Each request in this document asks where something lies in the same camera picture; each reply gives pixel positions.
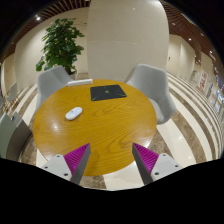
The grey chair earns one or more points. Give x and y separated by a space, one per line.
14 135
49 82
153 83

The white planter box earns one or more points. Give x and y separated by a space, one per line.
80 82

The white computer mouse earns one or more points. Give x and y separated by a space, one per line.
72 114

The grey chair left back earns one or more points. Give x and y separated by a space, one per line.
49 82

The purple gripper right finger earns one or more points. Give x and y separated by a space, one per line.
153 166

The green potted plant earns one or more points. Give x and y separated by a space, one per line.
60 47

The black mouse pad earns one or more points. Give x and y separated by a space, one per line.
106 92

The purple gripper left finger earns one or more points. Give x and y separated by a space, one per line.
71 166

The grey chair near left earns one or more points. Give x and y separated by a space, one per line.
14 135

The grey chair right back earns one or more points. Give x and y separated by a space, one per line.
153 83

